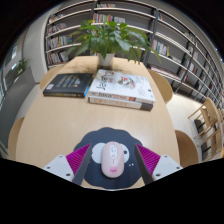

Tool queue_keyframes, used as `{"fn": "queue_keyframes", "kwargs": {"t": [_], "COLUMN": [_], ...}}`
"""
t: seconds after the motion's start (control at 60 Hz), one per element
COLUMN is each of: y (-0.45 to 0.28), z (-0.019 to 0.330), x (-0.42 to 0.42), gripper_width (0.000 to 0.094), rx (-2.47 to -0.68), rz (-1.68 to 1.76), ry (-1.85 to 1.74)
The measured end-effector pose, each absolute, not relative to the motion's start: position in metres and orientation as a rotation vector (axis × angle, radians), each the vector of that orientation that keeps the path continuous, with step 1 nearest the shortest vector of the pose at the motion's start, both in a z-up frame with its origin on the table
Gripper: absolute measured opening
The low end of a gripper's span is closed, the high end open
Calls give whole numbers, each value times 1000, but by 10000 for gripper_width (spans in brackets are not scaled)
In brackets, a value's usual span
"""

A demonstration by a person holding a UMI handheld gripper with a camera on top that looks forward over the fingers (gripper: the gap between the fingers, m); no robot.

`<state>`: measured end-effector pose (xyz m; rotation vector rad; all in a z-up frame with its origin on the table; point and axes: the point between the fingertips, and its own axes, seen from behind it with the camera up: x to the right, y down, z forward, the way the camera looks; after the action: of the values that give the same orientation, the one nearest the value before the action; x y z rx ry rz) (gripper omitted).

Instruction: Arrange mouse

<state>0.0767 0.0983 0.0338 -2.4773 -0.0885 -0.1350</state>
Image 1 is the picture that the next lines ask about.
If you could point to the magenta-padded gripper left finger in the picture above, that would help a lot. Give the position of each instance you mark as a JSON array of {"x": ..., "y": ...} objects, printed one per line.
[{"x": 63, "y": 166}]

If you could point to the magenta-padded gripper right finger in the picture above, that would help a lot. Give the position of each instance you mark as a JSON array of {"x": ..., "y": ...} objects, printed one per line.
[{"x": 161, "y": 166}]

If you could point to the pink computer mouse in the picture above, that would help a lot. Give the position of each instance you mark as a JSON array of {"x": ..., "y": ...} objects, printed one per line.
[{"x": 113, "y": 160}]

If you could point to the dark round printed mouse pad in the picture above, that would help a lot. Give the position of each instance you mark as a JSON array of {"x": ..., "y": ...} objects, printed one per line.
[{"x": 110, "y": 135}]

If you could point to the wooden slatted chair group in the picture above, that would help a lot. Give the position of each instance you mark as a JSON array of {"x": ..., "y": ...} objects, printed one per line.
[{"x": 208, "y": 113}]

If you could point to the white book with dark spine end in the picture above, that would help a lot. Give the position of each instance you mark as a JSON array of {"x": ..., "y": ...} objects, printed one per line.
[{"x": 116, "y": 104}]

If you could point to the black hardcover book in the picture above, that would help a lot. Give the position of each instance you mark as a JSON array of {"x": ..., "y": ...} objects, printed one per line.
[{"x": 66, "y": 85}]

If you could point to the white illustrated cover book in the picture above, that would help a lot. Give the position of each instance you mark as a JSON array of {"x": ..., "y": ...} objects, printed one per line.
[{"x": 123, "y": 83}]

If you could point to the small green background plant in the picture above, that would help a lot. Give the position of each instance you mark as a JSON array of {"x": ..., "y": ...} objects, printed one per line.
[{"x": 21, "y": 65}]

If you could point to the grey bookshelf unit with books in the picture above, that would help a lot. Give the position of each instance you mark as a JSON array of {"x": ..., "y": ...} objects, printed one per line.
[{"x": 160, "y": 48}]

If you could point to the green potted plant white pot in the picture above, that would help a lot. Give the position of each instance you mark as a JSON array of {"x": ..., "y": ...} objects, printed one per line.
[{"x": 110, "y": 40}]

